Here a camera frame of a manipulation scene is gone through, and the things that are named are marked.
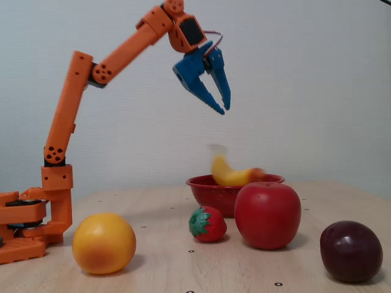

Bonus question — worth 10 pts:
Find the yellow toy banana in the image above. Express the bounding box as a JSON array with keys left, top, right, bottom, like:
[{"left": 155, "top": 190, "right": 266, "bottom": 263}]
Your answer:
[{"left": 209, "top": 143, "right": 266, "bottom": 186}]

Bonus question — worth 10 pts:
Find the blue gripper black motor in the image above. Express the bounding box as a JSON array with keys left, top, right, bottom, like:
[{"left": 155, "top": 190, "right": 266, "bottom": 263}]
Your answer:
[{"left": 172, "top": 41, "right": 232, "bottom": 116}]

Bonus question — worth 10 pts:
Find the red toy strawberry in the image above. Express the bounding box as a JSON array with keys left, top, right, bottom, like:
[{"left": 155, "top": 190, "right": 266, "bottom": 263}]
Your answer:
[{"left": 188, "top": 206, "right": 228, "bottom": 244}]

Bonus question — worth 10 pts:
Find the red speckled bowl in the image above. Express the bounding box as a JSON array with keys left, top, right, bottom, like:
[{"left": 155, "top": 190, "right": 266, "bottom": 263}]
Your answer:
[{"left": 185, "top": 173, "right": 286, "bottom": 219}]

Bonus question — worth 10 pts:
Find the red toy apple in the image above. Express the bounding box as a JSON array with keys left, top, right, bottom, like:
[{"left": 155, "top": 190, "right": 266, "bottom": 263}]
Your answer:
[{"left": 234, "top": 181, "right": 302, "bottom": 250}]

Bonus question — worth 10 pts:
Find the toy orange fruit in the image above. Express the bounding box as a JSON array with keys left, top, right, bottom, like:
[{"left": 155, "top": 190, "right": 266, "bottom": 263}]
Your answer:
[{"left": 72, "top": 212, "right": 137, "bottom": 275}]

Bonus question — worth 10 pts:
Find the orange robot base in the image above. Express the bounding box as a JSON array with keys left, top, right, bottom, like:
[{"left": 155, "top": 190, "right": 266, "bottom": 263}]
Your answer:
[{"left": 0, "top": 191, "right": 47, "bottom": 265}]

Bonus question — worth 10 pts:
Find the dark purple toy plum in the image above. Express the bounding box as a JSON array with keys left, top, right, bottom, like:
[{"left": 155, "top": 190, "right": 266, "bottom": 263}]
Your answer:
[{"left": 320, "top": 220, "right": 384, "bottom": 283}]

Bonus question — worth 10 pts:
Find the red white gripper cable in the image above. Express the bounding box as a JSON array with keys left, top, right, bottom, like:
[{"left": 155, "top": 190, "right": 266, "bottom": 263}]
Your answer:
[{"left": 203, "top": 29, "right": 224, "bottom": 58}]

